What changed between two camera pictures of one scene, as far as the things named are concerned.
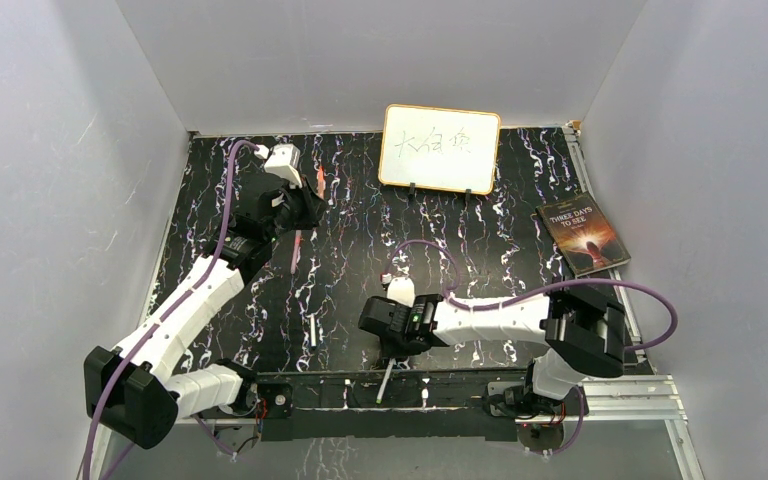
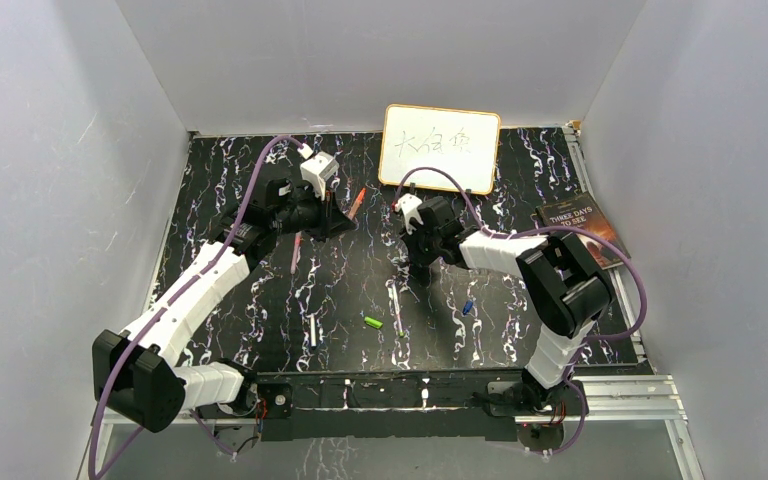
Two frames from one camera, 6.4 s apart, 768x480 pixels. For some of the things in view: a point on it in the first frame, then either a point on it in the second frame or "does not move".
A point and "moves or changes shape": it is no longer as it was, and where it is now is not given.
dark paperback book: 583,234 does not move
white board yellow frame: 440,149 does not move
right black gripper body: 393,347 to 423,244
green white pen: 387,373 moves or changes shape
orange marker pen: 321,182 moves or changes shape
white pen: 313,330 does not move
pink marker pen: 296,251 does not move
